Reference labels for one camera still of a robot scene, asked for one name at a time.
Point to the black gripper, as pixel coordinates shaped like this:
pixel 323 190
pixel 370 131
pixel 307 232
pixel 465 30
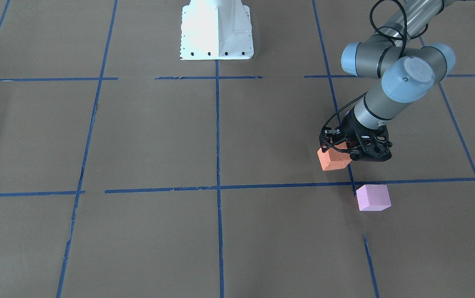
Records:
pixel 348 129

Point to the orange foam block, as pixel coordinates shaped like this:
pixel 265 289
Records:
pixel 331 159

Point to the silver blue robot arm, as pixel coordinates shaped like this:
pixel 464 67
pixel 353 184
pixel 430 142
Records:
pixel 403 76

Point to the pink foam block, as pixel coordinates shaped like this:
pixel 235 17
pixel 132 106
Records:
pixel 373 197

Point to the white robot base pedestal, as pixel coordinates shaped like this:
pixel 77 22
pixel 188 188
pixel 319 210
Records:
pixel 216 30

